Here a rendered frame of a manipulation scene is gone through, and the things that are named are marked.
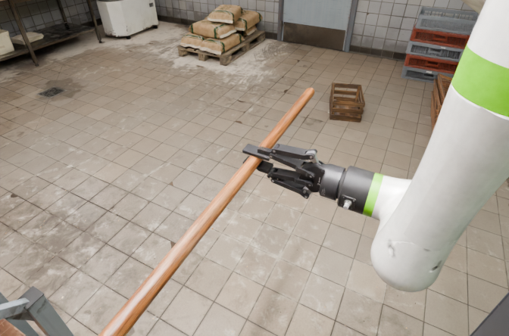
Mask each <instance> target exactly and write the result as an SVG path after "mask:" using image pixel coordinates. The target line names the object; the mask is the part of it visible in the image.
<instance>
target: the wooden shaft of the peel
mask: <svg viewBox="0 0 509 336"><path fill-rule="evenodd" d="M313 95H314V89H313V88H308V89H306V91H305V92H304V93H303V94H302V95H301V97H300V98H299V99H298V100H297V101H296V102H295V103H294V104H293V106H292V107H291V108H290V109H289V111H288V112H287V113H286V114H285V116H284V117H283V118H282V119H281V120H280V121H279V122H278V123H277V125H276V126H275V127H274V128H273V129H272V131H271V132H270V133H269V134H268V136H267V137H266V138H265V139H264V140H263V141H262V143H260V145H259V146H258V147H260V146H263V147H265V148H269V149H272V148H273V146H274V145H275V144H276V143H277V142H278V140H279V139H280V138H281V136H282V135H283V133H284V132H285V131H286V130H287V129H288V128H289V126H290V125H291V124H292V122H293V121H294V119H295V118H296V117H297V116H298V115H299V114H300V112H301V111H302V109H303V108H304V107H305V105H306V104H307V103H308V102H309V101H310V99H311V98H312V97H313ZM262 160H263V159H261V158H258V157H254V156H250V157H249V158H248V159H247V160H246V161H245V162H244V163H243V165H242V166H241V167H240V168H239V170H238V171H237V172H236V173H235V175H234V176H233V177H232V178H231V179H230V180H229V181H228V183H227V184H226V185H225V186H224V187H223V188H222V190H221V191H220V192H219V193H218V195H217V196H216V197H215V198H214V199H213V200H212V202H210V204H209V205H208V206H207V207H206V208H205V210H204V211H203V212H202V213H201V215H200V216H199V217H198V218H197V220H196V221H194V223H193V224H192V225H191V226H190V227H189V229H188V230H187V231H186V232H185V234H184V235H183V236H182V237H181V238H180V240H178V242H177V243H176V244H175V245H174V246H173V247H172V249H171V250H170V251H169V252H168V254H167V255H166V256H165V257H164V258H163V260H162V261H161V262H160V263H159V264H158V265H157V266H156V267H155V269H154V270H153V271H152V272H151V274H150V275H149V276H148V277H147V279H146V280H145V281H144V282H143V283H142V284H141V285H140V286H139V288H138V289H137V290H136V291H135V293H134V294H133V295H132V296H131V297H130V299H129V300H128V301H127V302H126V303H125V304H124V305H123V306H122V308H121V309H120V310H119V311H118V313H117V314H116V315H115V316H114V318H113V319H112V320H111V321H110V322H109V323H108V324H107V325H106V326H105V328H104V329H103V330H102V331H101V333H100V334H99V335H98V336H126V334H127V333H128V332H129V331H130V329H131V328H132V327H133V326H134V325H135V323H136V322H137V320H138V319H139V318H140V316H141V315H142V314H143V313H144V312H145V310H146V309H147V308H148V306H149V305H150V304H151V302H152V301H153V300H154V299H155V298H156V296H157V295H158V294H159V292H160V291H161V290H162V288H163V287H164V286H165V285H166V284H167V282H168V281H169V280H170V278H171V277H172V276H173V274H174V273H175V271H177V270H178V268H179V267H180V266H181V264H182V263H183V261H184V260H185V259H186V258H187V256H188V255H189V254H190V253H191V252H192V250H193V249H194V247H195V246H196V245H197V243H199V241H200V240H201V239H202V237H203V236H204V235H205V233H206V232H207V231H208V230H209V228H210V227H211V226H212V225H213V223H214V222H215V221H216V219H217V218H218V216H219V215H220V214H221V213H222V212H223V211H224V209H225V208H226V206H227V205H228V204H229V203H230V201H231V200H232V199H233V198H234V197H235V195H236V194H237V192H238V191H239V190H240V188H241V187H242V186H243V185H244V184H245V182H246V181H247V180H248V178H249V177H250V176H251V174H252V173H253V172H254V171H255V170H256V168H257V167H258V166H259V164H260V163H261V162H262Z"/></svg>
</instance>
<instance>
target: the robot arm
mask: <svg viewBox="0 0 509 336"><path fill-rule="evenodd" d="M461 1H462V2H464V3H465V4H466V5H468V6H469V7H471V8H472V9H473V10H474V11H476V12H477V13H478V14H479V17H478V20H477V22H476V24H475V27H474V28H473V32H472V33H471V35H470V38H469V40H468V42H467V45H466V48H465V49H464V53H463V54H462V57H461V59H460V62H459V64H458V66H457V69H456V71H455V74H454V77H453V79H452V81H451V85H450V87H449V89H448V92H447V95H446V97H445V100H444V103H443V105H442V109H441V111H440V114H439V117H438V119H437V122H436V125H435V128H434V130H433V133H432V136H431V138H430V140H429V144H428V145H427V148H426V151H425V153H424V155H423V158H422V160H421V161H420V165H419V166H418V168H417V171H416V172H415V175H414V177H413V179H412V180H410V179H398V178H393V177H390V176H384V175H382V174H379V173H375V172H371V171H369V170H364V169H361V168H358V167H356V166H349V167H348V169H347V170H346V171H345V168H344V167H341V166H337V165H334V164H325V163H323V162H322V161H320V160H318V159H317V149H303V148H297V147H292V146H288V145H282V144H276V145H275V146H274V148H273V149H269V148H265V147H263V146H260V147H258V146H255V145H250V144H247V145H246V146H245V147H244V148H243V149H242V153H245V154H249V155H251V156H254V157H258V158H261V159H263V160H262V162H261V163H260V164H259V166H258V167H257V168H256V170H258V171H260V172H262V173H266V174H267V178H270V177H271V180H270V181H271V182H272V183H274V184H277V185H279V186H282V187H284V188H287V189H288V190H291V191H293V192H296V193H298V194H300V195H301V196H302V197H304V198H306V199H308V198H309V196H310V194H311V193H312V192H314V193H315V192H318V193H320V196H322V197H325V198H328V199H330V200H333V201H336V199H338V200H337V205H338V207H342V208H344V209H345V210H351V211H354V212H356V213H359V214H362V215H365V216H368V217H371V218H373V219H376V220H379V221H380V223H379V228H378V230H377V233H376V236H375V238H374V240H373V243H372V246H371V250H370V257H371V262H372V264H373V268H374V269H375V271H376V273H377V275H378V276H379V277H380V278H381V279H382V280H383V281H384V282H385V283H386V284H387V285H389V286H391V287H392V288H394V289H397V290H399V291H404V292H417V291H422V290H424V289H426V288H428V287H429V286H430V285H432V284H433V283H434V282H435V280H436V279H437V278H438V276H439V273H440V272H441V269H442V267H443V266H444V264H445V261H446V260H447V258H448V256H449V254H450V253H451V251H452V249H453V247H454V246H455V244H456V243H457V241H458V239H459V238H460V237H461V235H462V234H463V232H464V230H465V229H466V227H468V225H469V224H470V222H471V221H472V219H473V218H474V217H475V215H476V214H477V213H478V212H479V211H480V209H481V208H482V207H483V205H484V204H485V203H486V202H487V200H488V199H489V198H490V197H491V196H492V195H493V194H494V193H495V192H496V191H497V189H498V188H499V187H500V186H501V185H502V184H503V183H504V181H505V180H506V179H507V178H508V177H509V0H461ZM270 159H273V160H275V161H278V162H280V163H282V164H285V165H286V166H289V167H291V168H293V169H295V171H293V170H286V169H282V168H278V167H273V163H270V162H267V161H269V160H270ZM299 159H300V160H299ZM265 160H267V161H265ZM309 161H310V162H309ZM302 165H303V166H302ZM277 179H278V180H277Z"/></svg>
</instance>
